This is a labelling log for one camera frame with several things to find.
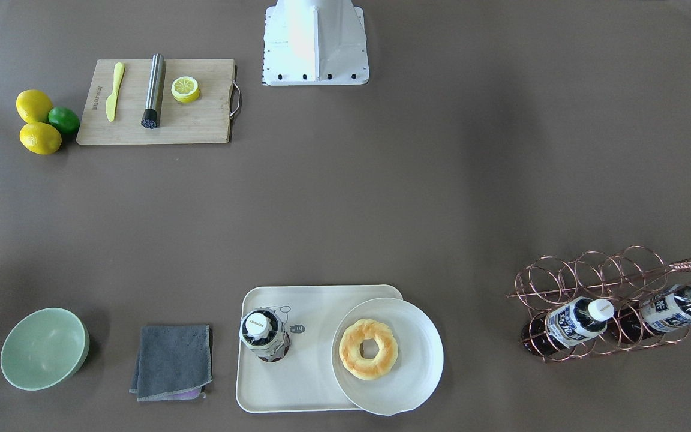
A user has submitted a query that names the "glazed donut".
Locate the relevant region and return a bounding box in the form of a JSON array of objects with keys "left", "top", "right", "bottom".
[{"left": 337, "top": 318, "right": 399, "bottom": 381}]

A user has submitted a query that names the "wooden cutting board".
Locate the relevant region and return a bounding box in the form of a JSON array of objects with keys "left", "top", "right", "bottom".
[{"left": 76, "top": 58, "right": 241, "bottom": 146}]

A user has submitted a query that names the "yellow plastic knife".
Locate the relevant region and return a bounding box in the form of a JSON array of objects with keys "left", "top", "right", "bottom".
[{"left": 105, "top": 61, "right": 126, "bottom": 122}]

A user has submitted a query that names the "tea bottle in rack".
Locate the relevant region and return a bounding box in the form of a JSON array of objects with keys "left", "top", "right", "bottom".
[
  {"left": 611, "top": 284, "right": 691, "bottom": 343},
  {"left": 521, "top": 297, "right": 616, "bottom": 356}
]

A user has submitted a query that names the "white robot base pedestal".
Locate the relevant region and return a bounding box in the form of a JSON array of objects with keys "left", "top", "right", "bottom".
[{"left": 262, "top": 1, "right": 370, "bottom": 86}]

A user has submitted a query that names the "copper wire bottle rack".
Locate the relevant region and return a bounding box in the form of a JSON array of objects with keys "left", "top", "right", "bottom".
[{"left": 513, "top": 245, "right": 691, "bottom": 362}]

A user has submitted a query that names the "yellow lemon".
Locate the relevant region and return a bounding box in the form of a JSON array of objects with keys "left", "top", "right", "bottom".
[
  {"left": 16, "top": 89, "right": 54, "bottom": 124},
  {"left": 19, "top": 122, "right": 62, "bottom": 155}
]

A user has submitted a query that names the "green bowl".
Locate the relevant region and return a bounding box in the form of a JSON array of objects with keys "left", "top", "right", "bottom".
[{"left": 0, "top": 307, "right": 90, "bottom": 391}]

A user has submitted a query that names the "white round plate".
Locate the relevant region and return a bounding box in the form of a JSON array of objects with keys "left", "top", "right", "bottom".
[{"left": 332, "top": 298, "right": 444, "bottom": 416}]

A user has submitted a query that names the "green lime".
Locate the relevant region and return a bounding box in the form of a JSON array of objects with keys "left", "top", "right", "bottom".
[{"left": 47, "top": 106, "right": 80, "bottom": 135}]

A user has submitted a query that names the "grey folded cloth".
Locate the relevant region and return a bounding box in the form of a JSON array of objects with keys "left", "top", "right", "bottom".
[{"left": 129, "top": 323, "right": 213, "bottom": 402}]

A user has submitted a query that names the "half lemon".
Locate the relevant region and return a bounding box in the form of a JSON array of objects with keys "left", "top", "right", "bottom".
[{"left": 170, "top": 76, "right": 201, "bottom": 103}]

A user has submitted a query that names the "tea bottle white cap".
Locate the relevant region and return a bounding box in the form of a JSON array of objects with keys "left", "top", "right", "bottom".
[{"left": 238, "top": 307, "right": 290, "bottom": 362}]

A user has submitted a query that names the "cream rectangular tray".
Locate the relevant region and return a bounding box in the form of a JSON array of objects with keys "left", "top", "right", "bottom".
[{"left": 236, "top": 284, "right": 402, "bottom": 413}]

